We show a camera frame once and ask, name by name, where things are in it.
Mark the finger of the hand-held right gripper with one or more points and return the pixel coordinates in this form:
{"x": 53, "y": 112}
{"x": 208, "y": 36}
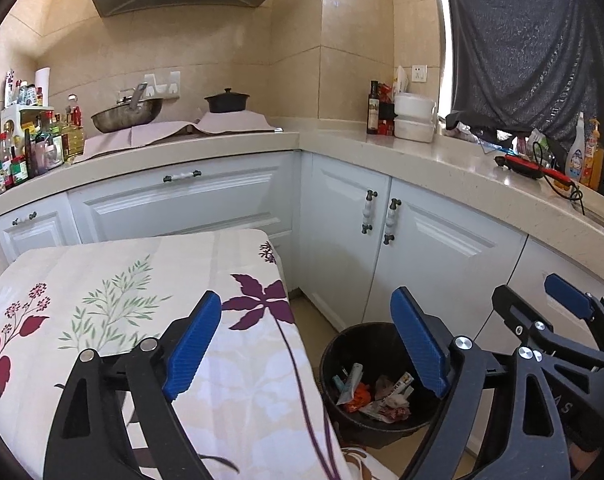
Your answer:
{"x": 527, "y": 320}
{"x": 567, "y": 295}

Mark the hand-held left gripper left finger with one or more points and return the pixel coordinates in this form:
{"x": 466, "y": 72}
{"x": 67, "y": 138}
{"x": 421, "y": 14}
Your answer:
{"x": 191, "y": 345}

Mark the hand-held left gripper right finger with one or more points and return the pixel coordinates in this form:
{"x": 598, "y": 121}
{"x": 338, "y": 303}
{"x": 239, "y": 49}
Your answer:
{"x": 419, "y": 345}

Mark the red black marker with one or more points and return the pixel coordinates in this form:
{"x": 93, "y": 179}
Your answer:
{"x": 397, "y": 412}

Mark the white orange printed wrapper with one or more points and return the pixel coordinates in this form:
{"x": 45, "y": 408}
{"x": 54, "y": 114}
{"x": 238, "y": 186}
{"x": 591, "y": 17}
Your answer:
{"x": 377, "y": 407}

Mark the white blue tube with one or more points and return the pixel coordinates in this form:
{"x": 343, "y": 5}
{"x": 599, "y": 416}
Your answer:
{"x": 352, "y": 380}

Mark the black trash bin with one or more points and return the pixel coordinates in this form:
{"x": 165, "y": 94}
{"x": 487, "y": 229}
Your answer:
{"x": 342, "y": 350}

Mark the orange plastic bag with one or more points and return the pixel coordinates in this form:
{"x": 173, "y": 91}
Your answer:
{"x": 359, "y": 397}

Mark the white kitchen cabinet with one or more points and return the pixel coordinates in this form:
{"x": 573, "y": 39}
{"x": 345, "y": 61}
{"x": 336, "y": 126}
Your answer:
{"x": 457, "y": 270}

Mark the floral tablecloth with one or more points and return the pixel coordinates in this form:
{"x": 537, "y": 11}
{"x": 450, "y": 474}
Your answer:
{"x": 131, "y": 270}

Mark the red hair clipper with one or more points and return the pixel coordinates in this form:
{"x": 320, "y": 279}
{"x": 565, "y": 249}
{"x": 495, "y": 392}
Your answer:
{"x": 527, "y": 166}

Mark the orange dish soap bottle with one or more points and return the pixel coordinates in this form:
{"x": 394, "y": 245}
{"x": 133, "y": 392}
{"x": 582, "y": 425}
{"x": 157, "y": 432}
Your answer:
{"x": 593, "y": 160}

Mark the white blue spray bottle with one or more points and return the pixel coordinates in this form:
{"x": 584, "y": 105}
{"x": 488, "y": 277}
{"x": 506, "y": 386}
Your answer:
{"x": 575, "y": 157}

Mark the crumpled plastic bags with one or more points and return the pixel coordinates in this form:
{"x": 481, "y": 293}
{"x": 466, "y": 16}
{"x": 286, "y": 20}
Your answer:
{"x": 469, "y": 132}

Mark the beige stone countertop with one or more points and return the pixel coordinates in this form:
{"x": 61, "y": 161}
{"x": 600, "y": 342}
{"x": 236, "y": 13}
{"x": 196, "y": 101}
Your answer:
{"x": 357, "y": 147}

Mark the pink stove cover cloth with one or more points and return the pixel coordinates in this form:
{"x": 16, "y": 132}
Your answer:
{"x": 151, "y": 135}

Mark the white lidded container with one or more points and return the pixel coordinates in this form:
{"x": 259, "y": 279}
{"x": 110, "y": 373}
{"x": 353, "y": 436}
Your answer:
{"x": 414, "y": 105}
{"x": 414, "y": 130}

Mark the red packaging box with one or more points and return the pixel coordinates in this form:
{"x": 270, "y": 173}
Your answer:
{"x": 387, "y": 125}

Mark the steel wok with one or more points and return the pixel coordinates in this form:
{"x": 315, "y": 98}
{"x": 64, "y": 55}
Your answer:
{"x": 126, "y": 119}

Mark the dark glass bottle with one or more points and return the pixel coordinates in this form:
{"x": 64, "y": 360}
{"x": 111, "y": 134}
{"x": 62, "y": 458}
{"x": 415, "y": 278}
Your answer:
{"x": 373, "y": 110}

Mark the row of condiment bottles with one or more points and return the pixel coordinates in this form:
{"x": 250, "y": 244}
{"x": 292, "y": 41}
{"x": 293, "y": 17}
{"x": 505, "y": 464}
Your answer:
{"x": 41, "y": 152}

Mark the black lidded pot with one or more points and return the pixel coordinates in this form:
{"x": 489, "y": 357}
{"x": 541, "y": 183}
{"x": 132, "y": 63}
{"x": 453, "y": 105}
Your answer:
{"x": 226, "y": 102}

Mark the dark grey curtain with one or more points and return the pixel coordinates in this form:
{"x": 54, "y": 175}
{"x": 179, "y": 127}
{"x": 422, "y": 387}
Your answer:
{"x": 522, "y": 45}

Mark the white plastic bag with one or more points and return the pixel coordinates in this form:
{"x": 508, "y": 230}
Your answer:
{"x": 402, "y": 80}

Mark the white spice rack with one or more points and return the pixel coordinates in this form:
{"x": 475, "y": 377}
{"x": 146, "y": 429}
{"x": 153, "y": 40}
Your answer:
{"x": 21, "y": 112}

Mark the white paper towel roll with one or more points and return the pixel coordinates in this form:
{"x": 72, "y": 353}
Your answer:
{"x": 42, "y": 85}

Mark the white wall socket pair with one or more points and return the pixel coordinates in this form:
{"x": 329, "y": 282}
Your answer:
{"x": 162, "y": 84}

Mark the white wall outlet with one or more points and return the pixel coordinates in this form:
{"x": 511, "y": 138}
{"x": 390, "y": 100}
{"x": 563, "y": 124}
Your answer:
{"x": 419, "y": 73}

